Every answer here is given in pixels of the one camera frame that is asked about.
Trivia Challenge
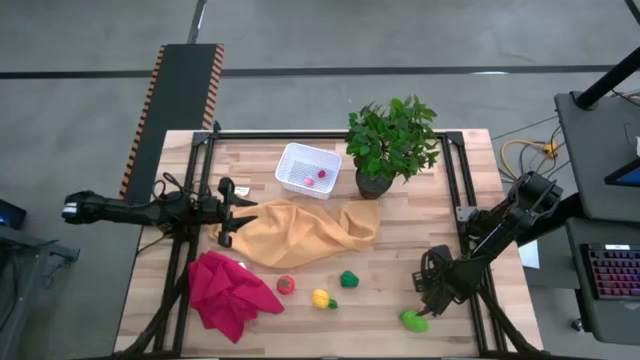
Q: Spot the grey stand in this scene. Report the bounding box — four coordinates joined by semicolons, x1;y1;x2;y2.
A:
0;223;82;360

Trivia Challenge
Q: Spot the dark grey side table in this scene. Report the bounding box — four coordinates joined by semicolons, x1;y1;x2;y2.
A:
563;216;640;347

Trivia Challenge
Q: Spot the red toy tomato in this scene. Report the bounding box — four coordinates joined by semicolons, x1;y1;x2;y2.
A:
275;274;297;297

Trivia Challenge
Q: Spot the black aluminium table frame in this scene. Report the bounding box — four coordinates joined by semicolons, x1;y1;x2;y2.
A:
113;121;551;360

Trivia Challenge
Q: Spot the white paper sheet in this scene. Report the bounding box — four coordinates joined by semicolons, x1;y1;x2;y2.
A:
518;239;542;271

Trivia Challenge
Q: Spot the yellow cable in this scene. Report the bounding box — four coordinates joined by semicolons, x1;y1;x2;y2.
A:
500;139;560;182

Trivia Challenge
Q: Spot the green toy bell pepper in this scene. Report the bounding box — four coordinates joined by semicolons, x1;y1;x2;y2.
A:
339;269;361;290

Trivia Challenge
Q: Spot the white plastic basket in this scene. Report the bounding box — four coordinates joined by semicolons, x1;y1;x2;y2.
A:
273;141;344;202

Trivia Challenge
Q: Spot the red cloth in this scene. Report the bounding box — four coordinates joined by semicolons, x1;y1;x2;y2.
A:
187;249;287;346

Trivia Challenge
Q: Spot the laptop with blue screen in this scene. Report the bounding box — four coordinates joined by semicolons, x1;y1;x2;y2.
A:
603;156;640;188

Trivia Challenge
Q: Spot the black plant pot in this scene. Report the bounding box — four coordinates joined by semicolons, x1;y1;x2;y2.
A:
354;167;395;201

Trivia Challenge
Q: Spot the light green toy melon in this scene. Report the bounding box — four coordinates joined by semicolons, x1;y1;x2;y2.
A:
398;309;431;334

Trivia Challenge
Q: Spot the grey desk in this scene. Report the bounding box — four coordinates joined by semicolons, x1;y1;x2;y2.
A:
553;89;640;222

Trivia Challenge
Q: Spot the black hazard-striped ramp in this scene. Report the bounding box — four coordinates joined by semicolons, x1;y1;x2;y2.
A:
118;43;226;202

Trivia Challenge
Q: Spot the green leafy plant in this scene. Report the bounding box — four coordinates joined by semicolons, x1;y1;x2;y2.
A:
344;94;442;184

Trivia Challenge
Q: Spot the black pole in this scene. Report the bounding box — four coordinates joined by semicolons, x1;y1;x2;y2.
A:
573;46;640;110

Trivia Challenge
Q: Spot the yellow toy pineapple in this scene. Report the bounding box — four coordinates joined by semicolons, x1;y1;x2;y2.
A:
311;288;340;311

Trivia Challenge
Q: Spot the yellow cloth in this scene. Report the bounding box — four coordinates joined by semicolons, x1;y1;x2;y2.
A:
207;197;382;270

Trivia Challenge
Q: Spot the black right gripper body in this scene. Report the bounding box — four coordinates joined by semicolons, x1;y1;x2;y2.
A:
411;244;482;314

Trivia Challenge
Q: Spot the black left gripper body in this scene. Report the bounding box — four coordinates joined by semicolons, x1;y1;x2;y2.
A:
197;176;237;249

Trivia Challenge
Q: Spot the backlit keyboard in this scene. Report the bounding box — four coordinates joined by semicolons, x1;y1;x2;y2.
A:
579;243;640;302

